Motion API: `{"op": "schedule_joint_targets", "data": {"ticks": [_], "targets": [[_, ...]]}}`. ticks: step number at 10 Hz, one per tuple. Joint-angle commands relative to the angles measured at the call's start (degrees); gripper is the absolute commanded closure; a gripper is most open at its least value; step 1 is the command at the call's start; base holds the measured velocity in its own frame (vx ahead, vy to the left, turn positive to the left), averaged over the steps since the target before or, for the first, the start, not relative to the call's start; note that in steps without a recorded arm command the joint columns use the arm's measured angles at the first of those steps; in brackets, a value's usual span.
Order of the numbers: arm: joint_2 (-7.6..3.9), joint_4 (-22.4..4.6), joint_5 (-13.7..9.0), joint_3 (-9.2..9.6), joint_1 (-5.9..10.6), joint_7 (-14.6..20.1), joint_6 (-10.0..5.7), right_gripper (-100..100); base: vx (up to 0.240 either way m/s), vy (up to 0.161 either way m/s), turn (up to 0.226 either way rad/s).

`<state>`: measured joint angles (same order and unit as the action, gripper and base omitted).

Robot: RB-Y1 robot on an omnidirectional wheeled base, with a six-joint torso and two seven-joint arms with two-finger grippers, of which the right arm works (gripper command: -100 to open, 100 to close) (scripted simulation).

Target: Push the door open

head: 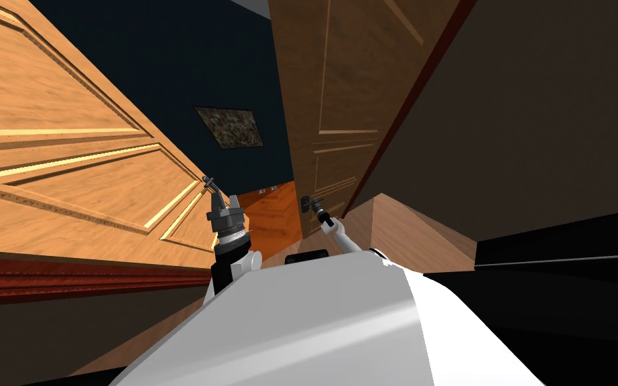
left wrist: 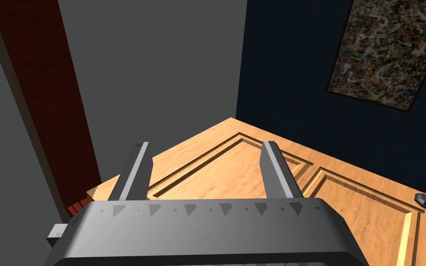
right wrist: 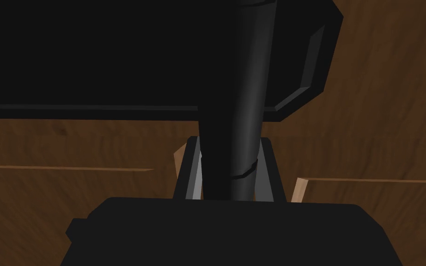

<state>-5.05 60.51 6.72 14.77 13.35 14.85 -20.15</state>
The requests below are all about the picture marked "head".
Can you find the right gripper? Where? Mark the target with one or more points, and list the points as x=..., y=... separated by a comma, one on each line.
x=323, y=216

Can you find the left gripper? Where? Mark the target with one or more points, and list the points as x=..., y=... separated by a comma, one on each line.
x=227, y=219

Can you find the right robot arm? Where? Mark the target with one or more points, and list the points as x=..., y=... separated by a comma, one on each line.
x=343, y=240

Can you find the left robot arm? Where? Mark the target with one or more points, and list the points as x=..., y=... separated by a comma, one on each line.
x=229, y=265

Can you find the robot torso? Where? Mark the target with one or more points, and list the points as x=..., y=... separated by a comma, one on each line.
x=309, y=321

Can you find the dark brown wooden door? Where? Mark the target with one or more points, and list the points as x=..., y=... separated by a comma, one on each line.
x=352, y=80

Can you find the light orange wooden door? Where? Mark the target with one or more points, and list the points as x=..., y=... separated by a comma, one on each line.
x=62, y=161

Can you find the dark speckled wall picture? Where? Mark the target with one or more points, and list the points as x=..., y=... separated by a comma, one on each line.
x=229, y=127

